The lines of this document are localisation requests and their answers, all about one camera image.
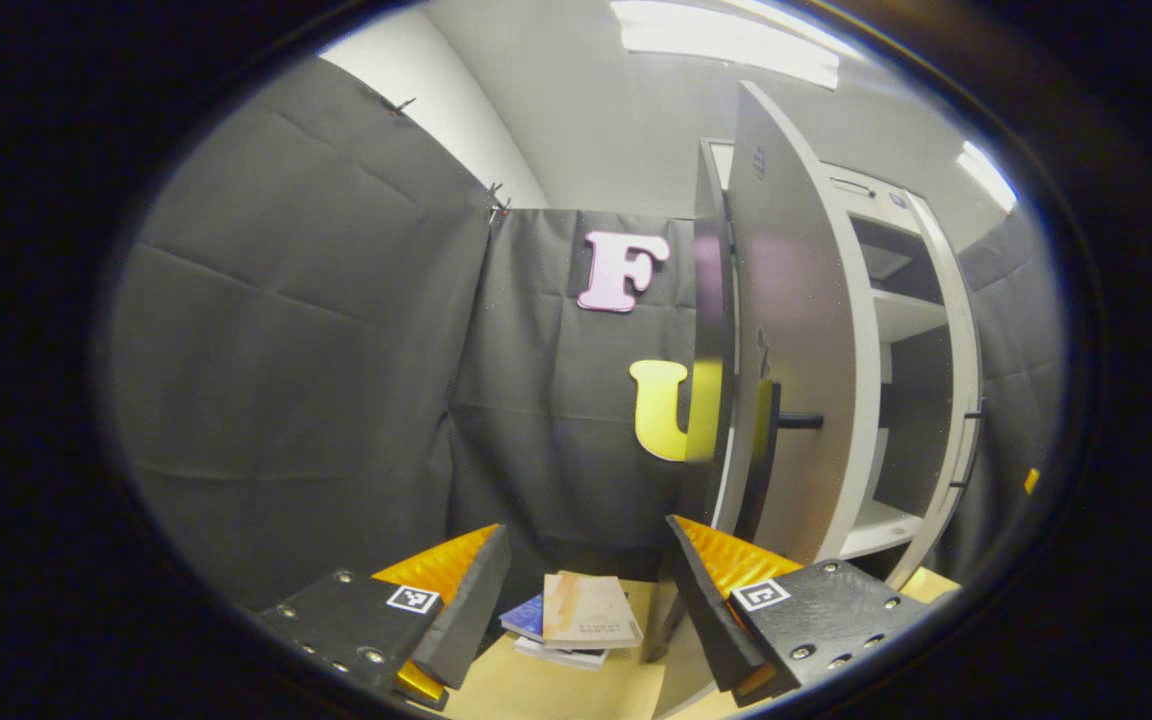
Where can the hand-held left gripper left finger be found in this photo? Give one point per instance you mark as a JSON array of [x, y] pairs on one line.
[[476, 610]]

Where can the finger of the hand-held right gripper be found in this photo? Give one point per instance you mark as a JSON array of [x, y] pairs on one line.
[[1031, 481]]

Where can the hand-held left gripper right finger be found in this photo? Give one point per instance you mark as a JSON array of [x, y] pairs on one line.
[[701, 610]]

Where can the grey cabinet door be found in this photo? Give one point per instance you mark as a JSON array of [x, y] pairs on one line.
[[806, 300], [961, 330]]

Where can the grey cabinet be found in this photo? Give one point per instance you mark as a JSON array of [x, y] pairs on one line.
[[708, 300]]

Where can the grey cabinet drawer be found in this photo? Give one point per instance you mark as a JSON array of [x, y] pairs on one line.
[[861, 202]]

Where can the blue book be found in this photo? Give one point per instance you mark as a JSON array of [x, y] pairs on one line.
[[526, 618]]

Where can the white book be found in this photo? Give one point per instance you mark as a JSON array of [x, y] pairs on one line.
[[566, 657]]

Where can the beige book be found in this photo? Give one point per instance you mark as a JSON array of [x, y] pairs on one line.
[[591, 610]]

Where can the small ceiling light panel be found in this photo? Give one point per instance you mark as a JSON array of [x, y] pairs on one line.
[[986, 175]]

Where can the black backdrop cloth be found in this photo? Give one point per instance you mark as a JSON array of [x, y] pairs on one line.
[[286, 350]]

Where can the large ceiling light panel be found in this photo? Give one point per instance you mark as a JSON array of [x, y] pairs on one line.
[[726, 40]]

